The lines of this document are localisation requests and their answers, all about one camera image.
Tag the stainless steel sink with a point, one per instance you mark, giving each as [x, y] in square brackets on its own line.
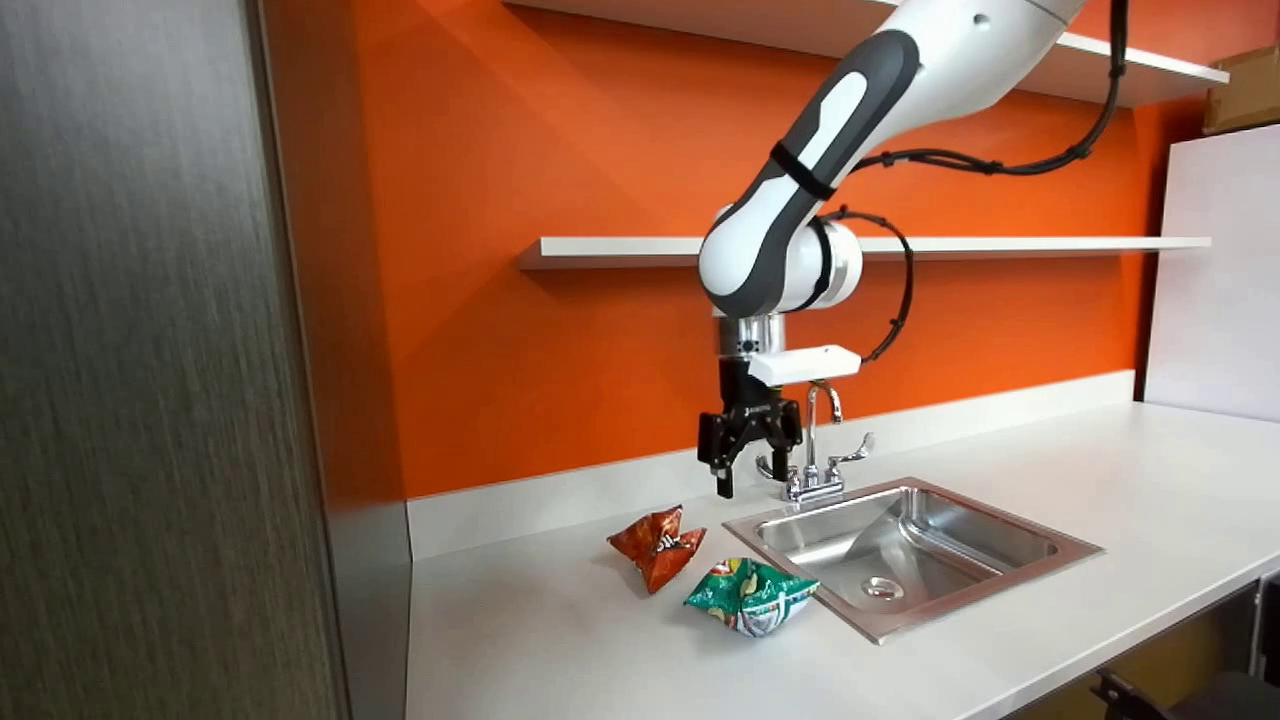
[961, 533]

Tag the chrome faucet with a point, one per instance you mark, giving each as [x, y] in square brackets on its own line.
[812, 453]

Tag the round sink drain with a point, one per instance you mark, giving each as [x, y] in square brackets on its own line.
[881, 587]

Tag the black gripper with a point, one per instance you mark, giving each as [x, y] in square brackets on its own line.
[749, 407]

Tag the dark chair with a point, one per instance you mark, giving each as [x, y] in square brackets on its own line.
[1201, 702]

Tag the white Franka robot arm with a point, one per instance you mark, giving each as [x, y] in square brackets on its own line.
[827, 120]

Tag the white wall shelf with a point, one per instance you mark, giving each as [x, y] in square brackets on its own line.
[1134, 67]
[1014, 247]

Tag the green chip bag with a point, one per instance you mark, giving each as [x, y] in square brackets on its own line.
[753, 603]

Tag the dark wood cabinet panel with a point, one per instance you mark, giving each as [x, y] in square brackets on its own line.
[145, 401]

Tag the white board panel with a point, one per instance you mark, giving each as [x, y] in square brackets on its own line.
[1223, 283]

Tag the cardboard box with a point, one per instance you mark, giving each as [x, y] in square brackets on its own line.
[1255, 95]

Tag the red Doritos chip bag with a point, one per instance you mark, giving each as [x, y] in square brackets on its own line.
[657, 546]

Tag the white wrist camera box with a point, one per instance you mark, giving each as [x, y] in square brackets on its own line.
[804, 362]

